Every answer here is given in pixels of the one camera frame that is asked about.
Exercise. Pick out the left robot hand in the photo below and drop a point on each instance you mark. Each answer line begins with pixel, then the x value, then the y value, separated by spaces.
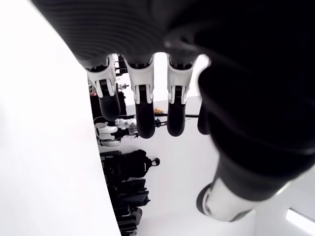
pixel 246 73

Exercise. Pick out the black backpack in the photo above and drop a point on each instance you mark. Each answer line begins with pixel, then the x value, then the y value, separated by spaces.
pixel 137 164

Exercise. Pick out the white humanoid robot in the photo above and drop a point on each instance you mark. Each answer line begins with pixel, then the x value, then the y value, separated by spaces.
pixel 108 134

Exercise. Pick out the rectangular ceiling light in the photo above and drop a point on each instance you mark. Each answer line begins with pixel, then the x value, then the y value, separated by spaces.
pixel 300 218

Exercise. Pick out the black luggage pile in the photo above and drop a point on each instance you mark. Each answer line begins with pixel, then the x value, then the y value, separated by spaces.
pixel 128 196

